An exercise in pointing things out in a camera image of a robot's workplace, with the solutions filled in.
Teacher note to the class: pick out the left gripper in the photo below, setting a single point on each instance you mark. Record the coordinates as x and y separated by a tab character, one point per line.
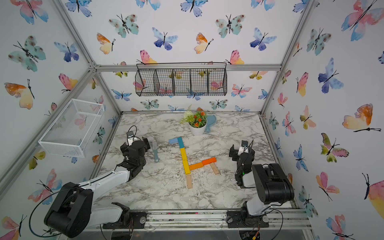
124	149

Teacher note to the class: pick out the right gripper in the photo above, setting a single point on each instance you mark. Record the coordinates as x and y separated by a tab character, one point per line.
235	152

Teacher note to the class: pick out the red orange block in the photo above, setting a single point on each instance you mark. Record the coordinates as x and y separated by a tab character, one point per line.
209	161

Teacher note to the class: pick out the natural wood printed block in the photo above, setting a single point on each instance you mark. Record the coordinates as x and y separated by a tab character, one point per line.
214	168

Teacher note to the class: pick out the light blue block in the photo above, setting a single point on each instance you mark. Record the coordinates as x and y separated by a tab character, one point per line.
173	141

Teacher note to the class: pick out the teal block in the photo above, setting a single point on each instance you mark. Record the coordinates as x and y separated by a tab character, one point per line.
181	143

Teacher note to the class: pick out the yellow block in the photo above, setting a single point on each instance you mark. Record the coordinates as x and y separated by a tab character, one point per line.
186	167
184	155

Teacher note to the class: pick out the amber orange block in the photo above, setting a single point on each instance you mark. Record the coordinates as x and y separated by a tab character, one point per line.
196	166

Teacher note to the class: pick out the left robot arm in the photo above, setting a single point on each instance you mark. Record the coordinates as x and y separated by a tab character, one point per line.
72	210

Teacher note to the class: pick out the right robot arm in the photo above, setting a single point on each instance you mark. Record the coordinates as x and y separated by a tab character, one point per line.
272	185

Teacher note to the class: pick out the teal cleaning brush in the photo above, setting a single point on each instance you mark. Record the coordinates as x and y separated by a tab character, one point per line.
155	150

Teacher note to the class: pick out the light blue dustpan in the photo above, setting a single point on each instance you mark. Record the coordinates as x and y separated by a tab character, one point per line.
211	120

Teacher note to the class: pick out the white pot with flowers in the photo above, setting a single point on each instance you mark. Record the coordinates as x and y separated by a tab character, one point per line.
197	121

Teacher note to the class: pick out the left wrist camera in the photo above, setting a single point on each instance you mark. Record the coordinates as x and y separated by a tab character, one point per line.
130	137

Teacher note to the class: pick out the white mesh wall basket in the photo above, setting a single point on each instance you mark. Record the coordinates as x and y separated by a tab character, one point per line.
70	132

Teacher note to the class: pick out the black wire wall basket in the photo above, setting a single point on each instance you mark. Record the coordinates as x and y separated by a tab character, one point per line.
181	79

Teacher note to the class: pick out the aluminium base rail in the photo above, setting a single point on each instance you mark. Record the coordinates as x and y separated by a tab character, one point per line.
200	220

